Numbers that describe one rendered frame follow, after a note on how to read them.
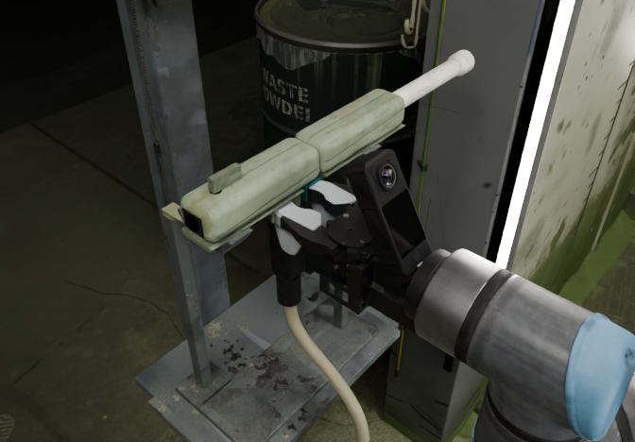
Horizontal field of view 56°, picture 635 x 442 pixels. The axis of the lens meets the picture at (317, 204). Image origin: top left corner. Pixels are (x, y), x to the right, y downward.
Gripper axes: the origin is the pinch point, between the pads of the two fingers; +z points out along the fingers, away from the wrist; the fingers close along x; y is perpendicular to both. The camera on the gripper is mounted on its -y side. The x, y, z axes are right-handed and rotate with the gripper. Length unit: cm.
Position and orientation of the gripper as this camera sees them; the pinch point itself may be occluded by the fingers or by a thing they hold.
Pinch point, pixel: (281, 187)
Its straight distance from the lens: 64.3
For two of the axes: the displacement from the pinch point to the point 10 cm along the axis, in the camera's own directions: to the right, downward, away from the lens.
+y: 0.0, 8.0, 6.0
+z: -7.5, -4.0, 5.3
